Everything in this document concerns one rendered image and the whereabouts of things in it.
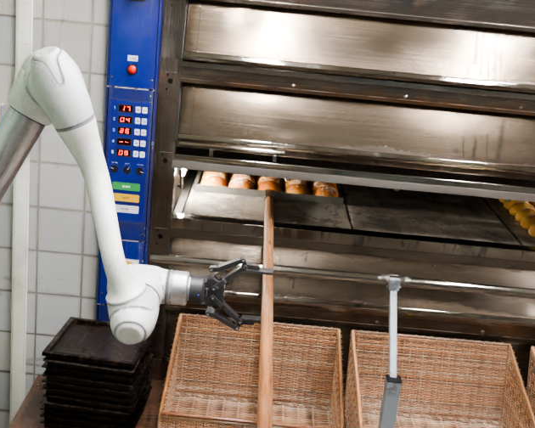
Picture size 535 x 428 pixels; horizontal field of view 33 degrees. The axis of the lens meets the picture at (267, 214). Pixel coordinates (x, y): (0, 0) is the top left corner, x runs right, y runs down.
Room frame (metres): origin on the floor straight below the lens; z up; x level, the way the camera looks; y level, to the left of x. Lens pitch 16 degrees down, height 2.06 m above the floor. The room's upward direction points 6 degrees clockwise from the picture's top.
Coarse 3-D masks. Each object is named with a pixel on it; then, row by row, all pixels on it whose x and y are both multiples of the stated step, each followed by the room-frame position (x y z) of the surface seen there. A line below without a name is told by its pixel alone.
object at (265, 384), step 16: (272, 208) 2.97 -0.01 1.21; (272, 224) 2.79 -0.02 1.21; (272, 240) 2.62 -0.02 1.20; (272, 256) 2.48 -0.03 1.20; (272, 288) 2.23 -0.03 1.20; (272, 304) 2.12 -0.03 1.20; (272, 320) 2.02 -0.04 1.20; (272, 336) 1.93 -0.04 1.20; (272, 352) 1.84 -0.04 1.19; (272, 368) 1.77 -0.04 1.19; (272, 384) 1.70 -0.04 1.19; (272, 400) 1.63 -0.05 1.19; (272, 416) 1.57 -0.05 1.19
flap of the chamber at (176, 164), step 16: (176, 160) 2.69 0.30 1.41; (272, 176) 2.70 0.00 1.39; (288, 176) 2.70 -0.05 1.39; (304, 176) 2.70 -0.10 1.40; (320, 176) 2.70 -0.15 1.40; (336, 176) 2.70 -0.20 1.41; (432, 192) 2.71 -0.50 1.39; (448, 192) 2.71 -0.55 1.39; (464, 192) 2.71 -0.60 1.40; (480, 192) 2.71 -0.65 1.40; (496, 192) 2.71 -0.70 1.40; (512, 192) 2.72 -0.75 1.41
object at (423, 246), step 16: (176, 224) 2.84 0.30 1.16; (192, 224) 2.84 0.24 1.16; (208, 224) 2.84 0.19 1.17; (224, 224) 2.84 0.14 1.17; (240, 224) 2.84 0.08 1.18; (256, 224) 2.85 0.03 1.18; (288, 224) 2.89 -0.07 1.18; (304, 240) 2.85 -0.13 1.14; (320, 240) 2.85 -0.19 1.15; (336, 240) 2.85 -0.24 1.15; (352, 240) 2.85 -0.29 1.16; (368, 240) 2.85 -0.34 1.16; (384, 240) 2.85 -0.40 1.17; (400, 240) 2.85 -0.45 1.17; (416, 240) 2.86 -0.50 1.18; (432, 240) 2.87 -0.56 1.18; (448, 240) 2.89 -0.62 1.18; (464, 240) 2.90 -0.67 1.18; (480, 256) 2.86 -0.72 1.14; (496, 256) 2.86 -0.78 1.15; (512, 256) 2.86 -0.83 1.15; (528, 256) 2.86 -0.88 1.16
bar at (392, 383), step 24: (168, 264) 2.47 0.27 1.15; (192, 264) 2.47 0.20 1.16; (216, 264) 2.47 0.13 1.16; (240, 264) 2.47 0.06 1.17; (432, 288) 2.48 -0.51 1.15; (456, 288) 2.48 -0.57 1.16; (480, 288) 2.48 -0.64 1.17; (504, 288) 2.49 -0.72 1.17; (528, 288) 2.50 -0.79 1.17; (384, 408) 2.25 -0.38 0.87
